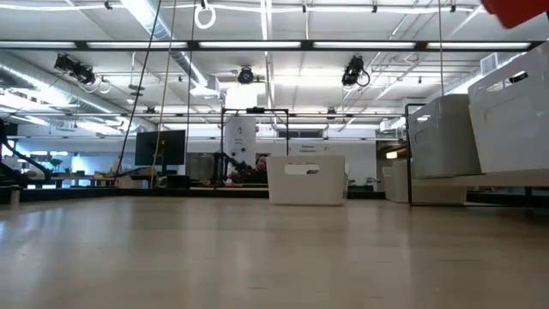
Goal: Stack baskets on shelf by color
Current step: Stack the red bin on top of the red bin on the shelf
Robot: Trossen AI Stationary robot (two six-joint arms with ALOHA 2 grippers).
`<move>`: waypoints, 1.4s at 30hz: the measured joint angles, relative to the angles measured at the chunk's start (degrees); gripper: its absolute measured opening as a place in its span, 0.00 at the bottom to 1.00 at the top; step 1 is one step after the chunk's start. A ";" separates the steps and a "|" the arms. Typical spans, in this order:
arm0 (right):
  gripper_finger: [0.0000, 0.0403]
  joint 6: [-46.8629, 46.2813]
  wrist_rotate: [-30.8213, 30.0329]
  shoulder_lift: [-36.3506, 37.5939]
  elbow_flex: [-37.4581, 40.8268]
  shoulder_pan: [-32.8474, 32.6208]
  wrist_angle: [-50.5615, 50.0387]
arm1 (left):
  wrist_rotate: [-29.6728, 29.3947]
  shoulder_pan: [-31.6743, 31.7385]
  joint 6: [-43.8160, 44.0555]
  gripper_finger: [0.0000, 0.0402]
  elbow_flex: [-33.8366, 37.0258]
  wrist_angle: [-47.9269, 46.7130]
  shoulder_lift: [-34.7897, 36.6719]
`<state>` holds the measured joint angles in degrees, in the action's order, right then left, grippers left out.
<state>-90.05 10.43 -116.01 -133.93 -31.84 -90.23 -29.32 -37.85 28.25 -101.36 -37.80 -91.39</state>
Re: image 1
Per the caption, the yellow hanging rope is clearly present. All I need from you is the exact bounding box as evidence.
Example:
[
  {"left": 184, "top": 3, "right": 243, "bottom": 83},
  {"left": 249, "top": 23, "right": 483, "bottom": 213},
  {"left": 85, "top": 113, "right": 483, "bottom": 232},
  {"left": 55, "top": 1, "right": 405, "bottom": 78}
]
[{"left": 149, "top": 0, "right": 178, "bottom": 189}]

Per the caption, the black frame wooden shelf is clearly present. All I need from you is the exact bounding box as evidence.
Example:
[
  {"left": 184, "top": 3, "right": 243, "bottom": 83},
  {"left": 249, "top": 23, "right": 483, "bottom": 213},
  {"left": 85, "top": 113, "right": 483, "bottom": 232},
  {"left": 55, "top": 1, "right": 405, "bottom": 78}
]
[{"left": 404, "top": 102, "right": 549, "bottom": 210}]

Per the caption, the black beam with light strips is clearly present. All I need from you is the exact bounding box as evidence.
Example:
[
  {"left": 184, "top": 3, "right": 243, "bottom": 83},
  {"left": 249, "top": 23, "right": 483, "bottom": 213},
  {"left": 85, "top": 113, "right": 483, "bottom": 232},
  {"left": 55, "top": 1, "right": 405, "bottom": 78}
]
[{"left": 0, "top": 39, "right": 546, "bottom": 54}]

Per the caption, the thin hanging cable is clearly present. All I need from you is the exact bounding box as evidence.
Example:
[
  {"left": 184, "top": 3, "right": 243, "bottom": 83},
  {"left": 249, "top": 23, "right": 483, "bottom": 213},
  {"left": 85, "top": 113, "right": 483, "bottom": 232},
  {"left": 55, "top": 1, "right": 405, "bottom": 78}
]
[{"left": 437, "top": 0, "right": 444, "bottom": 98}]

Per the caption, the large silver ventilation duct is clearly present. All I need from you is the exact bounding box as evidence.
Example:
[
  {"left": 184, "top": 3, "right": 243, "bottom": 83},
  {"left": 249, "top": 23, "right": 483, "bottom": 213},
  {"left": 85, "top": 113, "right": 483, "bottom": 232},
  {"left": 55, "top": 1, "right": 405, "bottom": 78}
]
[{"left": 0, "top": 50, "right": 158, "bottom": 133}]

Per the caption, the white air vent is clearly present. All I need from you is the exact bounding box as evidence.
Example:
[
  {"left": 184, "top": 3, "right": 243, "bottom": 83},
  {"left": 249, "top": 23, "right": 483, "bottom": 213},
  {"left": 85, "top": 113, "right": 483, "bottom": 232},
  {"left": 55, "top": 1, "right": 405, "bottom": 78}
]
[{"left": 480, "top": 51, "right": 499, "bottom": 75}]

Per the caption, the black monitor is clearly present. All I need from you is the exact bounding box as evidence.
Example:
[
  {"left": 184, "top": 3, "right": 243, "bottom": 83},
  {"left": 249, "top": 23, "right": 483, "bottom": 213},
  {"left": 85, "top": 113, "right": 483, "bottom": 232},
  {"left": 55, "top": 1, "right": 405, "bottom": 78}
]
[{"left": 134, "top": 129, "right": 187, "bottom": 167}]

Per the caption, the black table edge frame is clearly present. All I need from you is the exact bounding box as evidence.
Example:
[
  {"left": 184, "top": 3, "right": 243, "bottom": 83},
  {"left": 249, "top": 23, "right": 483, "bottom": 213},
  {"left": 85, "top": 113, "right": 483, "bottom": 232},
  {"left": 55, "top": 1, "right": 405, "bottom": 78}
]
[{"left": 0, "top": 185, "right": 408, "bottom": 207}]

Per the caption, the person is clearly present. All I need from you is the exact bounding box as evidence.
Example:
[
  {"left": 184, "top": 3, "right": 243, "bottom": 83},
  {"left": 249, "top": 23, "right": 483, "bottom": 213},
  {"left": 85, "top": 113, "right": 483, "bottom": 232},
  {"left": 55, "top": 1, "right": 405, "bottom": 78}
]
[{"left": 246, "top": 153, "right": 270, "bottom": 185}]

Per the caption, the white column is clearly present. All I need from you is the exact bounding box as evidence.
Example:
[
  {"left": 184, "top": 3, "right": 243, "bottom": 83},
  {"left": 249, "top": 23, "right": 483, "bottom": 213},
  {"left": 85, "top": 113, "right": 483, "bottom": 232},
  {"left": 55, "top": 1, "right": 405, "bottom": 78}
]
[{"left": 222, "top": 115, "right": 258, "bottom": 173}]

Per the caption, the red slotted plastic basket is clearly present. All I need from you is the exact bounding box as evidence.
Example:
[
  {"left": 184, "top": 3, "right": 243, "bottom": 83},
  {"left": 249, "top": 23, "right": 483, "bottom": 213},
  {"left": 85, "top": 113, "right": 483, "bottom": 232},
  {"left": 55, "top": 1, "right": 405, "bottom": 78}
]
[{"left": 480, "top": 0, "right": 549, "bottom": 30}]

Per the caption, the black hanging cable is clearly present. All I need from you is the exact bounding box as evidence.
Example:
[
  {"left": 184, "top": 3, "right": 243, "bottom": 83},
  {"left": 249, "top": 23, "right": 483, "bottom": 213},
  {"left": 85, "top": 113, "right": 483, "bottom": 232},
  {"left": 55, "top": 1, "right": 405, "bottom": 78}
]
[{"left": 113, "top": 0, "right": 164, "bottom": 184}]

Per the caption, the black station frame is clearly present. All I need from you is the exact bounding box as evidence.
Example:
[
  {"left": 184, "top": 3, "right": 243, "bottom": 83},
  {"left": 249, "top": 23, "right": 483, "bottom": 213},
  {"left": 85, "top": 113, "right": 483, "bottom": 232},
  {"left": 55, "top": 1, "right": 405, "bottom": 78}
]
[{"left": 220, "top": 106, "right": 290, "bottom": 190}]

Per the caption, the white cable loop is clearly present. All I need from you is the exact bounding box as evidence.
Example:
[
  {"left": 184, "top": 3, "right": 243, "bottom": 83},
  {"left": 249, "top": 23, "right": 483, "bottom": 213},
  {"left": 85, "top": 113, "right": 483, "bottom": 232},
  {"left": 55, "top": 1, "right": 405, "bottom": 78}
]
[{"left": 193, "top": 0, "right": 217, "bottom": 31}]

